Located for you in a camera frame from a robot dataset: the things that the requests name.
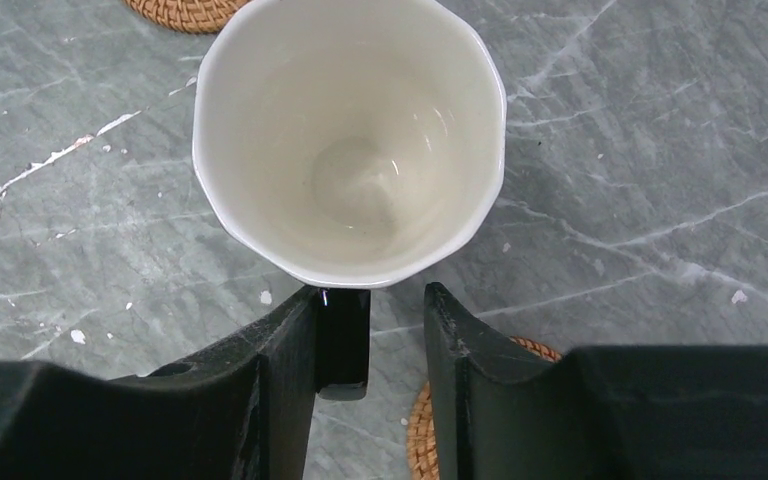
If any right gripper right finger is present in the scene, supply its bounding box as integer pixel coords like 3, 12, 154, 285
424, 283, 768, 479

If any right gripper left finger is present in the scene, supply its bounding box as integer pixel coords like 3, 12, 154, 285
0, 287, 317, 479

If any woven coaster light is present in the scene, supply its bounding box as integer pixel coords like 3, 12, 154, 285
406, 336, 563, 480

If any black mug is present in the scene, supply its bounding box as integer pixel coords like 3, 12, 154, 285
192, 1, 507, 400

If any woven coaster tan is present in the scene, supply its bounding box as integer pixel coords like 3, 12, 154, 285
123, 0, 250, 34

